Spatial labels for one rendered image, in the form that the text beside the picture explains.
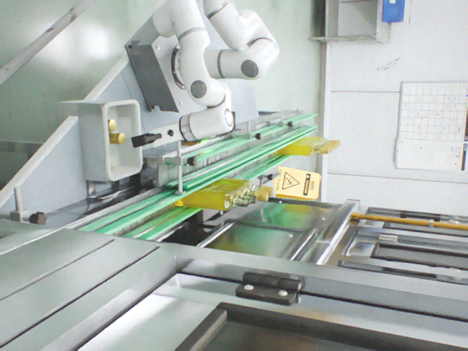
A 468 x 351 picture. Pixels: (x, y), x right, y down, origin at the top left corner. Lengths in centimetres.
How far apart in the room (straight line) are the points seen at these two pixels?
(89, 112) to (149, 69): 31
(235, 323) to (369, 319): 12
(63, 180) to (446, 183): 647
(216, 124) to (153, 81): 42
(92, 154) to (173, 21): 43
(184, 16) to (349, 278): 105
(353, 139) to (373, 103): 58
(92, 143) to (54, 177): 15
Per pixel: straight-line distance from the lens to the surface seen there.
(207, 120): 136
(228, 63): 164
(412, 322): 50
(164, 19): 149
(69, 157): 147
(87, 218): 135
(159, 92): 172
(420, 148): 740
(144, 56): 167
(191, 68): 134
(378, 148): 746
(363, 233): 190
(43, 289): 53
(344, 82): 745
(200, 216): 194
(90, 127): 147
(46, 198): 142
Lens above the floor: 170
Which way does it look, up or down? 22 degrees down
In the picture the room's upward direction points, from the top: 95 degrees clockwise
